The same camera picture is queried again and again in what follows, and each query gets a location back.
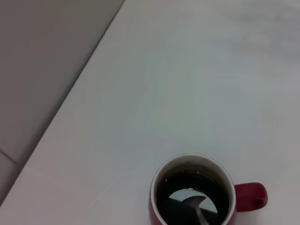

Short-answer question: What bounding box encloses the blue handled metal spoon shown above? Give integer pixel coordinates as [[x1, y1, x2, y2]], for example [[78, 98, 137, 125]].
[[181, 195, 210, 225]]

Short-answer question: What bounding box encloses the red ceramic cup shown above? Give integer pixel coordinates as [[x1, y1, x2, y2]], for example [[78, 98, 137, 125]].
[[148, 153, 268, 225]]

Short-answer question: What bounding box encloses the dark coffee liquid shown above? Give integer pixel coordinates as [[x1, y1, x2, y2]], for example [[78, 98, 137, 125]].
[[156, 169, 231, 225]]

